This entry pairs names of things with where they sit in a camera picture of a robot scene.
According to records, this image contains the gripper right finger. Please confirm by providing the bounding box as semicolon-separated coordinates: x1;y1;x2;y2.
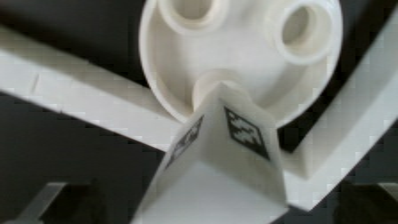
332;182;398;224

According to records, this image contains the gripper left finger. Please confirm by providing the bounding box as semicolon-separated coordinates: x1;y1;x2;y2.
8;182;92;224

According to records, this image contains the white stool leg with tag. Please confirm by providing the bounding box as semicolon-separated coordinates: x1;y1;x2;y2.
131;84;287;224

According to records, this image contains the white obstacle wall frame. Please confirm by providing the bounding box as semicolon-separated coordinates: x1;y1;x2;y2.
0;12;398;210

